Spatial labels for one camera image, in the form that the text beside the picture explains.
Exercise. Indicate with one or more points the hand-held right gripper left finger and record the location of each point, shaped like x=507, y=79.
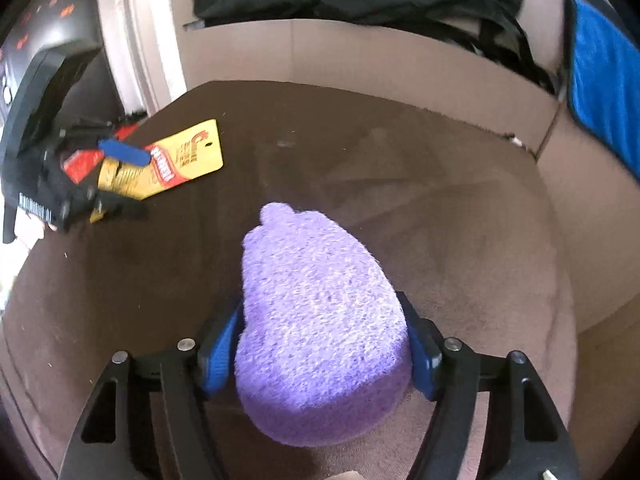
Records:
x=220, y=352

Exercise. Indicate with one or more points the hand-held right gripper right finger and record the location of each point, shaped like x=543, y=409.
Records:
x=424, y=357

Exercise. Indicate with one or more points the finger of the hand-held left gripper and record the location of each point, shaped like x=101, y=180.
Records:
x=120, y=208
x=125, y=153

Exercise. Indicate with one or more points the yellow red snack packet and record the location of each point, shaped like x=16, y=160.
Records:
x=185, y=157

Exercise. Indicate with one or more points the fuzzy purple sock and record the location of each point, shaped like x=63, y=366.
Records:
x=320, y=325

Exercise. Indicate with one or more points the dark door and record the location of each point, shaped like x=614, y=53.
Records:
x=55, y=15

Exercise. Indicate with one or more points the blue towel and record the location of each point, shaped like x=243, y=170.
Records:
x=607, y=80

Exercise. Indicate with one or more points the grey door frame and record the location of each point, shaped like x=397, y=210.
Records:
x=140, y=35

